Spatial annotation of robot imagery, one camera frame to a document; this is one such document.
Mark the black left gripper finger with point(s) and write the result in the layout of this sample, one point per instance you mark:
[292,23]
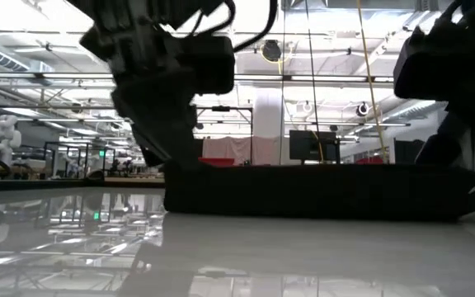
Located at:
[167,115]
[149,154]

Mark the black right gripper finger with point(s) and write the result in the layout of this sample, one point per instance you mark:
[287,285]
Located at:
[448,144]

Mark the black towel with white tag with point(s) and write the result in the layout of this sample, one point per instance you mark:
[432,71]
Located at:
[303,189]

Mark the red tray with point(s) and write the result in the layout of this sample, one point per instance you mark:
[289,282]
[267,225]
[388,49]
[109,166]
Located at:
[217,161]

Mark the pink hanging cloth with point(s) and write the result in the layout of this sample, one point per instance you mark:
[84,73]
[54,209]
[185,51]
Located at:
[241,150]

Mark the black computer monitor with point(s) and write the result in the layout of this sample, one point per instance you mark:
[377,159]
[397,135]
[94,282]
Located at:
[307,144]

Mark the black metal rack frame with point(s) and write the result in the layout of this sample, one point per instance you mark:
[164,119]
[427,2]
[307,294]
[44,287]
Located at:
[221,108]

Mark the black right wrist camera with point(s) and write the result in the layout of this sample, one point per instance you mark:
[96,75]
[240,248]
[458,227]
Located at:
[427,66]

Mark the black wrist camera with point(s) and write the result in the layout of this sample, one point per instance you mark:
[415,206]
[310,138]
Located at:
[427,66]
[213,62]

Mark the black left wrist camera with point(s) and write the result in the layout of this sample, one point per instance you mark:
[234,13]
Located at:
[213,62]

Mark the black frame workstation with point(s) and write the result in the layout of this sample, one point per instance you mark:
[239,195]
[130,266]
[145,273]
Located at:
[68,143]

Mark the black metal table frame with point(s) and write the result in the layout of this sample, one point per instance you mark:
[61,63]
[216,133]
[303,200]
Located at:
[35,184]

